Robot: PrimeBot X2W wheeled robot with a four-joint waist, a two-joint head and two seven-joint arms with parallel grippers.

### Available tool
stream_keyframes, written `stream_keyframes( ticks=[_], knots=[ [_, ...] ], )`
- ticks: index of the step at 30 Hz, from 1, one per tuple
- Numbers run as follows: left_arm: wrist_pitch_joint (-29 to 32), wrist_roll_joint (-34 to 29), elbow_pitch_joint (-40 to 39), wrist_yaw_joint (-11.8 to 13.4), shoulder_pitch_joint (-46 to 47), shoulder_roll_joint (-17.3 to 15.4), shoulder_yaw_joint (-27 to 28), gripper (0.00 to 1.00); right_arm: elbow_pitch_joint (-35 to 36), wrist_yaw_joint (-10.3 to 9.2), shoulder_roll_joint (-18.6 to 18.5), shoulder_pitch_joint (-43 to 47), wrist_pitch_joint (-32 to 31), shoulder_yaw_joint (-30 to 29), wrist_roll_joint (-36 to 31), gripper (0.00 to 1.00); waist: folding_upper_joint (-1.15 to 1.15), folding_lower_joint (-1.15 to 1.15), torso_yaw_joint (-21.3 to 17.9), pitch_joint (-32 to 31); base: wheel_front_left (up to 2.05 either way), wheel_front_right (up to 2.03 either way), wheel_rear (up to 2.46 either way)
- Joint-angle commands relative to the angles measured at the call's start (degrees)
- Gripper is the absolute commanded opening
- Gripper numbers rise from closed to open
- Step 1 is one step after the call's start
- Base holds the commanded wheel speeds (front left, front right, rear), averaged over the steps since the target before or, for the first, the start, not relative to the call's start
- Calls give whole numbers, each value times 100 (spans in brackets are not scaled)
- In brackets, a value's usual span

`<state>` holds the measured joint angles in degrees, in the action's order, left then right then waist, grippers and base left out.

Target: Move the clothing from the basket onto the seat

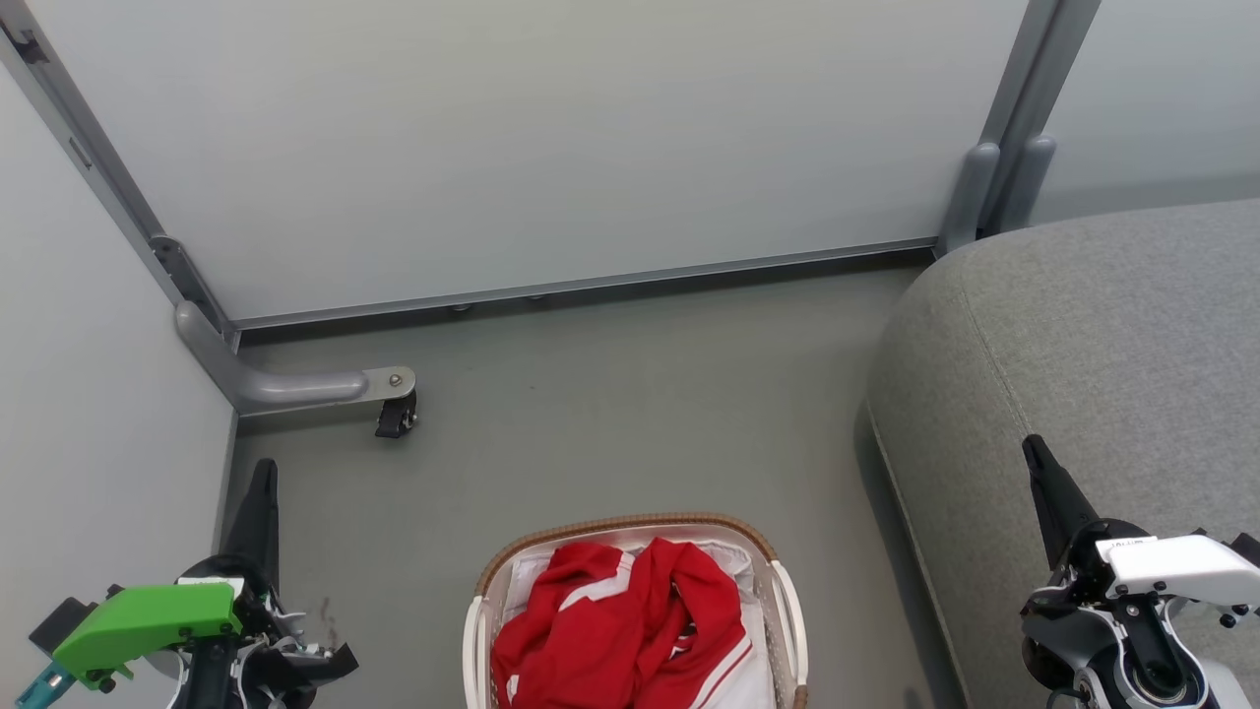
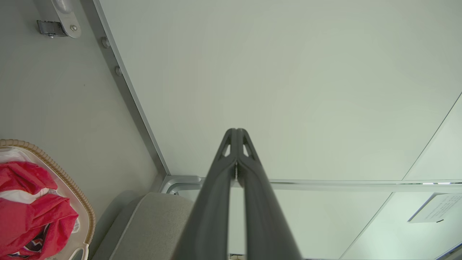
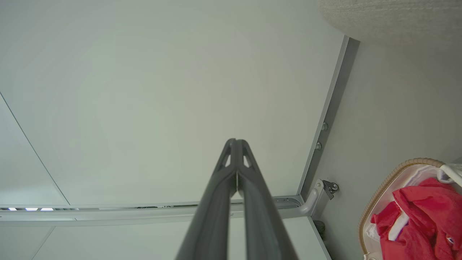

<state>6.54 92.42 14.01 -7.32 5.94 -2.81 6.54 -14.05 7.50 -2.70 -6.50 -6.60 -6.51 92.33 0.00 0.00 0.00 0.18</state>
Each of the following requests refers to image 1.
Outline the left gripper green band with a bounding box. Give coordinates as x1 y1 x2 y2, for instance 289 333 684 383
28 458 361 709

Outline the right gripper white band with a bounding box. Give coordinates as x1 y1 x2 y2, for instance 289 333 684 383
1021 433 1260 631

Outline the red and white garment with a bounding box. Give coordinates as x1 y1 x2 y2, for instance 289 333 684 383
490 537 755 709

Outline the grey fabric sofa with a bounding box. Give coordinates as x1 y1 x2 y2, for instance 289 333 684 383
863 197 1260 709

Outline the grey metal partition foot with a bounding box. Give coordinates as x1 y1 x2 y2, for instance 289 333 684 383
174 300 417 416

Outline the black caster wheel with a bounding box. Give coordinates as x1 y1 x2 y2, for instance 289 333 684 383
374 391 420 440

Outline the teal plastic part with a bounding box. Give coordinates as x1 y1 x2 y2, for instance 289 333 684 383
14 658 78 709

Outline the white laundry basket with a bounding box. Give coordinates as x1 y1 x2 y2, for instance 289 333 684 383
462 511 811 709

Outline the grey partition frame post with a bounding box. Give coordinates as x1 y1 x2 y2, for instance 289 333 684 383
935 0 1103 258
0 0 243 352

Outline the grey partition bottom rail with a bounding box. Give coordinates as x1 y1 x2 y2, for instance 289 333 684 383
230 236 939 332

